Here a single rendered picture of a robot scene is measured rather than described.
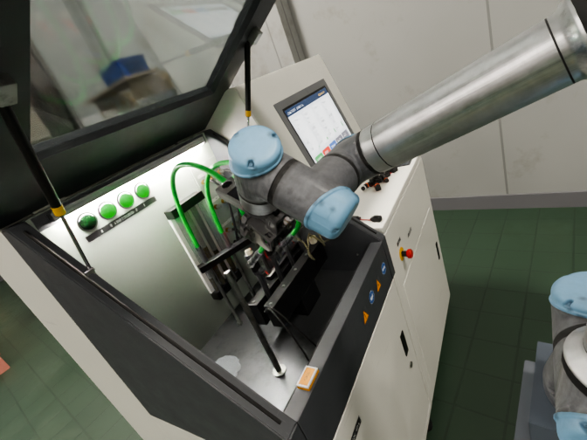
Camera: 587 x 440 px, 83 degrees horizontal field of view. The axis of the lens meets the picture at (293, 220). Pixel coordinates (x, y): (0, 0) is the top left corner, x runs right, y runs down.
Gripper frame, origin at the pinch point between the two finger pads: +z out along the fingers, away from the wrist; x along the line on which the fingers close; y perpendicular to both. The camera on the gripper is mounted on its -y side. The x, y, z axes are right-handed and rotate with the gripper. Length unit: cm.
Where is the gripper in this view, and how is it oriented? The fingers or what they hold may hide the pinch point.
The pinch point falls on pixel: (261, 233)
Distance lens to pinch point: 77.5
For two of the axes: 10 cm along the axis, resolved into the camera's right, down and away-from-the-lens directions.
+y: 7.5, 6.1, -2.7
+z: -0.2, 4.2, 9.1
